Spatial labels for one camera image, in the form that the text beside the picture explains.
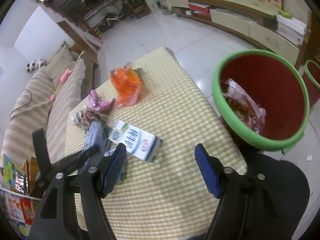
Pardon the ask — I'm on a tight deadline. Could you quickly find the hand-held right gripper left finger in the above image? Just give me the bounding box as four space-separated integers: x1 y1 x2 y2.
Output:
29 142 127 240

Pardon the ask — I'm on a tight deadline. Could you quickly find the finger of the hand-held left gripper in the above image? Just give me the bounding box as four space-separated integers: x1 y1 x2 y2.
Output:
50 144 100 175
32 128 54 181

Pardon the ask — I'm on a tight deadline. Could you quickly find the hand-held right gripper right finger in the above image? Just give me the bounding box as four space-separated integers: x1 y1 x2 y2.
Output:
194 143 280 240

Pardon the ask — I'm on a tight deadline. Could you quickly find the long blue white carton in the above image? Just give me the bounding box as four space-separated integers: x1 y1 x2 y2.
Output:
82 121 113 160

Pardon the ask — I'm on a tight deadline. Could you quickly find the small white blue carton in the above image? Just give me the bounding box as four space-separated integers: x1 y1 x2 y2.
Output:
108 120 163 163

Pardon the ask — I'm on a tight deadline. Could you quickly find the white black printed roll wrapper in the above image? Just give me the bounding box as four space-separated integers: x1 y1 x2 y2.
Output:
70 112 85 128

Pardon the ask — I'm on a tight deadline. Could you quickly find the printed paper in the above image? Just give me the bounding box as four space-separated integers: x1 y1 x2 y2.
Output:
80 106 108 128

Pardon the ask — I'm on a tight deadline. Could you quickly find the pink wrapper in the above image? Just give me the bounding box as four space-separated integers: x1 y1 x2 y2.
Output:
86 90 115 113

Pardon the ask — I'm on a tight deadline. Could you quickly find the orange white clear snack bag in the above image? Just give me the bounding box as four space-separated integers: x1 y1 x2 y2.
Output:
224 78 267 133

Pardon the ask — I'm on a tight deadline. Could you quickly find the large red bin green rim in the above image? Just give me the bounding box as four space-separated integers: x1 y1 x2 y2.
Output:
211 49 310 153

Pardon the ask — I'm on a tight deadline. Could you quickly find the brown cardboard box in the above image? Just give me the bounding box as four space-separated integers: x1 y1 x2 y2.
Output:
25 156 42 195

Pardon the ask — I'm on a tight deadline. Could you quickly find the beige striped sofa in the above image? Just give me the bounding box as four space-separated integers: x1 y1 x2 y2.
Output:
0 40 100 170

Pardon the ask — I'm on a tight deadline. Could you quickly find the stack of colourful books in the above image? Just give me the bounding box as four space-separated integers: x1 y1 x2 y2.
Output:
0 154 34 239

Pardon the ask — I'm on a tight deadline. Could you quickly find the yellow striped tablecloth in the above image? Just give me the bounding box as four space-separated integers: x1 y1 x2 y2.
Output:
64 47 248 240

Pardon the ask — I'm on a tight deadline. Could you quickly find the pink toy wand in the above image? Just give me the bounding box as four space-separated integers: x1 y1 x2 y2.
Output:
50 69 73 102

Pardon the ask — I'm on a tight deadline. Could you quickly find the person's dark trouser leg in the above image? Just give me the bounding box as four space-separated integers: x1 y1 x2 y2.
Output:
245 152 310 240

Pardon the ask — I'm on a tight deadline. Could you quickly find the white black plush toy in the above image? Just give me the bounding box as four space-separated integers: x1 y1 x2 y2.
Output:
26 59 48 73

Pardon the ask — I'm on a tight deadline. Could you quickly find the beige cushion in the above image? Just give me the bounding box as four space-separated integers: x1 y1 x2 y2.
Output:
47 42 85 80

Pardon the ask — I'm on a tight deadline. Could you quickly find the foam mat stack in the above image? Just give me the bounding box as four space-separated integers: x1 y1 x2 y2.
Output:
84 31 104 50

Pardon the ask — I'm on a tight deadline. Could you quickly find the white balance bike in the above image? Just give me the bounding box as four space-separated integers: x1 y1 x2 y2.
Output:
97 15 120 33

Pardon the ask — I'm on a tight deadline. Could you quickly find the small red bin green rim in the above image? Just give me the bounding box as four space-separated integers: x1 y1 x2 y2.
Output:
302 59 320 100

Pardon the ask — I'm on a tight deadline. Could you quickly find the wooden television cabinet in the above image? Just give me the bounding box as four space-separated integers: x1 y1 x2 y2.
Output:
166 0 300 65

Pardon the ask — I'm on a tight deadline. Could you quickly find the small wooden chair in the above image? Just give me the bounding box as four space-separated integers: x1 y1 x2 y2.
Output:
124 0 150 18

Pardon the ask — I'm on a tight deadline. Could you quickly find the red flat box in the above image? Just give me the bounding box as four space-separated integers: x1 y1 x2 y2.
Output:
188 2 210 14

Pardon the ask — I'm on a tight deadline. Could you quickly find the white box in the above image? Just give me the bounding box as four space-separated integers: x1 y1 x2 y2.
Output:
276 14 307 47

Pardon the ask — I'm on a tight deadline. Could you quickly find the black cable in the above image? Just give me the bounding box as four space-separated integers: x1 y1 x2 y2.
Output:
10 89 33 117

